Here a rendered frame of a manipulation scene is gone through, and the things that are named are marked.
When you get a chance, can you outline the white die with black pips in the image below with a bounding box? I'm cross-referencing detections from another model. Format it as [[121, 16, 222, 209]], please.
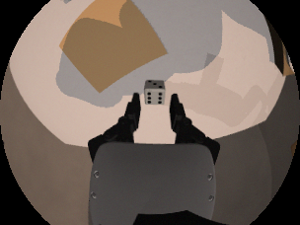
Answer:
[[144, 80, 166, 105]]

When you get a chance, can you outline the brown flat mat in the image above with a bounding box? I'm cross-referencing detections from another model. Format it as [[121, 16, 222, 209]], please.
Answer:
[[59, 0, 167, 93]]

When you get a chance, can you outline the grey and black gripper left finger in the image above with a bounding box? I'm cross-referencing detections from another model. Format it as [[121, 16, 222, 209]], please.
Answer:
[[88, 93, 141, 162]]

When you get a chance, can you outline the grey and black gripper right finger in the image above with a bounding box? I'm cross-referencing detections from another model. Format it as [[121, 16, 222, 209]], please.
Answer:
[[169, 94, 220, 165]]

